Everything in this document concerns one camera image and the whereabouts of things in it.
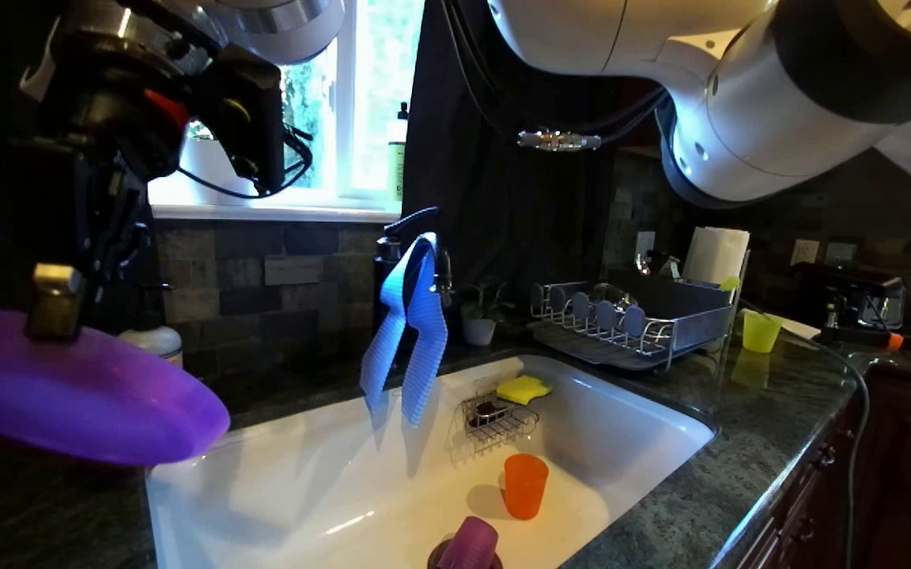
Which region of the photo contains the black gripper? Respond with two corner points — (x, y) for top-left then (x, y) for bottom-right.
(10, 0), (292, 343)

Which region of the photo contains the purple plate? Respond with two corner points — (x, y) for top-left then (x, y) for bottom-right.
(0, 305), (234, 470)

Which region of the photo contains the white kitchen sink basin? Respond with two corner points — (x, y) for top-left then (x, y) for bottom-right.
(143, 351), (718, 569)

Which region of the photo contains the potted plant in white pot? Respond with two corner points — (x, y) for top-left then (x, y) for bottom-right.
(179, 120), (261, 199)

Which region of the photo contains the white framed window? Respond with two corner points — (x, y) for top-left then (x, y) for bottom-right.
(149, 0), (427, 223)

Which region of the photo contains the blue dish cloth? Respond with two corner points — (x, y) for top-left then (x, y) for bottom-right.
(358, 232), (453, 429)

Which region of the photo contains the small green plant white pot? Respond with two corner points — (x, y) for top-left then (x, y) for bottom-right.
(460, 280), (513, 351)

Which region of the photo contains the yellow sponge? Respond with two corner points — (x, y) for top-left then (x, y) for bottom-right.
(495, 374), (556, 408)

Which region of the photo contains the purple plastic cup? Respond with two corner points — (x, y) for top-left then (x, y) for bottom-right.
(424, 512), (505, 569)

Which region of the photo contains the orange plastic cup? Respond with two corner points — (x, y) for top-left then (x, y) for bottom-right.
(500, 451), (553, 522)

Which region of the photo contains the stainless steel dish rack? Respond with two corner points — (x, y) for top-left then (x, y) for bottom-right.
(527, 274), (737, 374)

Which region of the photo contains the white paper towel roll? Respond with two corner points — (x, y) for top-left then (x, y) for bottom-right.
(679, 223), (752, 293)

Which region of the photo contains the green plastic cup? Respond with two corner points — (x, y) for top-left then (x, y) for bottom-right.
(741, 305), (784, 356)

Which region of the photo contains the white paper sheet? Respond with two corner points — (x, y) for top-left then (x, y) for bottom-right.
(768, 313), (825, 343)

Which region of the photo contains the black countertop appliance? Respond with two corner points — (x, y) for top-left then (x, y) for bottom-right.
(791, 263), (911, 340)

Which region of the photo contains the dark wooden cabinet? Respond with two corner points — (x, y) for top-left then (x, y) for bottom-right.
(707, 365), (911, 569)

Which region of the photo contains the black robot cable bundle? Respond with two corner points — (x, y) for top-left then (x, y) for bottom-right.
(436, 0), (679, 157)

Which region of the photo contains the grey cable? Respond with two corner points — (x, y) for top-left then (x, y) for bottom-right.
(838, 351), (902, 569)

